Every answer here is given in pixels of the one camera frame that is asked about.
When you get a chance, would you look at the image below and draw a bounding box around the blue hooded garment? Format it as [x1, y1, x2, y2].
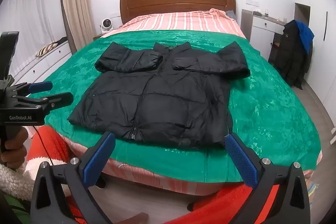
[295, 20, 315, 55]

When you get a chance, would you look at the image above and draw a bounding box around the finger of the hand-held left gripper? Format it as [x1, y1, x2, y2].
[12, 92, 74, 111]
[7, 81, 53, 96]

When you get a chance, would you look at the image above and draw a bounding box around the black hanging coat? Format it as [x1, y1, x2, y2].
[274, 20, 314, 87]

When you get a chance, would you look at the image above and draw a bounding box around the brown wooden stool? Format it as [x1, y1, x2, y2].
[268, 35, 283, 62]

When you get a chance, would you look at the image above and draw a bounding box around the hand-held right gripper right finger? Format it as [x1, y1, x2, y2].
[224, 132, 315, 224]

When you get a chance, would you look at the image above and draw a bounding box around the striped cushion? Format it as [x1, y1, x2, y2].
[35, 43, 59, 58]

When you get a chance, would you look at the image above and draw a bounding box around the black puffer jacket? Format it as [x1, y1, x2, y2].
[68, 42, 250, 149]

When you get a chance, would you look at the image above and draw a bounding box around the white window bench cabinet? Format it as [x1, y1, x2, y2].
[10, 36, 72, 85]

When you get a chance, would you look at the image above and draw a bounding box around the black cable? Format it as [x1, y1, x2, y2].
[33, 125, 57, 165]

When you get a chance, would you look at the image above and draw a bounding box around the beige curtain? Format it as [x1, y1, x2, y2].
[60, 0, 96, 52]

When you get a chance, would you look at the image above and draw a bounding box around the person's left hand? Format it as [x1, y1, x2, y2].
[0, 127, 28, 169]

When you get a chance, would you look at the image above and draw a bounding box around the green floral blanket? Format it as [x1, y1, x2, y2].
[39, 29, 323, 182]

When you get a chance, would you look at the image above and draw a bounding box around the person's red fleece garment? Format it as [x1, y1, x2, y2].
[26, 126, 280, 224]

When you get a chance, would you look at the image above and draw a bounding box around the pink striped bed sheet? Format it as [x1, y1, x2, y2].
[63, 8, 323, 194]

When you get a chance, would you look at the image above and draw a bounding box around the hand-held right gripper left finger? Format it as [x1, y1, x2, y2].
[30, 132, 116, 224]

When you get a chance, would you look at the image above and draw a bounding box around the white dresser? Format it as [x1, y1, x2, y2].
[241, 9, 286, 62]

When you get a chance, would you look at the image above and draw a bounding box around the person's left forearm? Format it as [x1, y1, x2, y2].
[0, 160, 36, 201]

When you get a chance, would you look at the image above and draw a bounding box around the small white fan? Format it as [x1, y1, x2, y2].
[100, 18, 113, 33]

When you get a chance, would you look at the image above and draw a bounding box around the white wardrobe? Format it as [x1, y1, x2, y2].
[293, 0, 336, 135]

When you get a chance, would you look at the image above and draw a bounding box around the white sheer curtain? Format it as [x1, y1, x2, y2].
[0, 0, 69, 63]

